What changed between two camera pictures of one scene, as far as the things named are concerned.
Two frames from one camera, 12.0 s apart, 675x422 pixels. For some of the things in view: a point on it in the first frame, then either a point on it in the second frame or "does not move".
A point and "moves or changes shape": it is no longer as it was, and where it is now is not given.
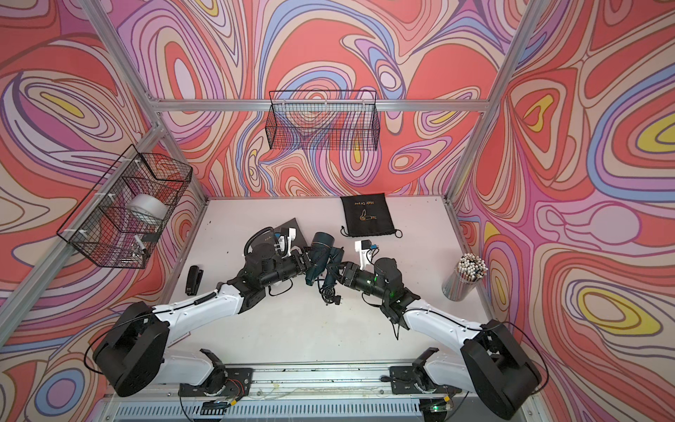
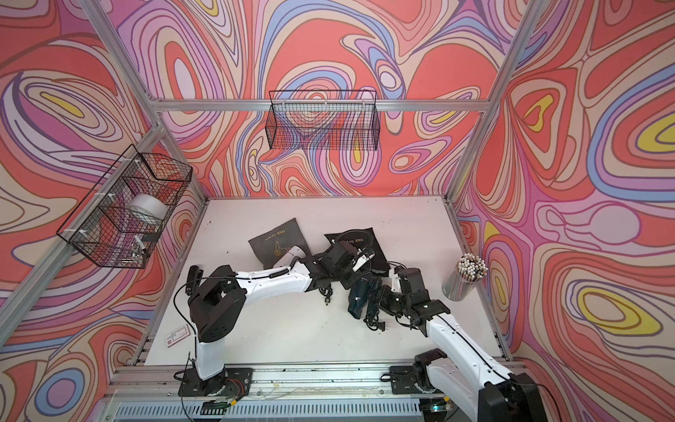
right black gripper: x=351 y=272 to x=385 y=293
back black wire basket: x=329 y=120 does not move
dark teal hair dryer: x=322 y=252 moves or changes shape
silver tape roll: x=148 y=206 does not move
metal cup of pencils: x=460 y=284 does not move
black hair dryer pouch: x=367 y=214 moves or changes shape
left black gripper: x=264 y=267 to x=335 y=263
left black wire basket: x=120 y=217 does not move
